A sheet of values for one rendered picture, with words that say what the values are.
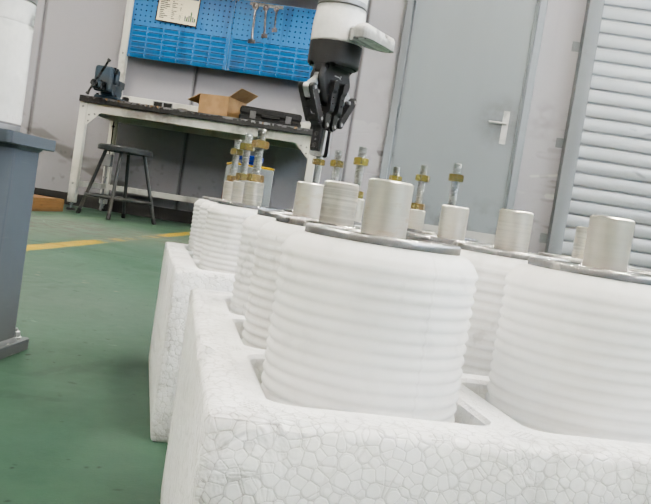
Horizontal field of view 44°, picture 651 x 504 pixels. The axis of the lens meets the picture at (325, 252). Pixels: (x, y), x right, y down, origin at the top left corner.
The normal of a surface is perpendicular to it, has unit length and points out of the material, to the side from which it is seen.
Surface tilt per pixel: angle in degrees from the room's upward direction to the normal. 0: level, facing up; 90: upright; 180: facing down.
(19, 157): 90
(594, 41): 90
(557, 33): 90
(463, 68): 90
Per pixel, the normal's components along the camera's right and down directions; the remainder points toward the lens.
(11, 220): 0.99, 0.15
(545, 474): 0.18, 0.08
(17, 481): 0.15, -0.99
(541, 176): -0.06, 0.04
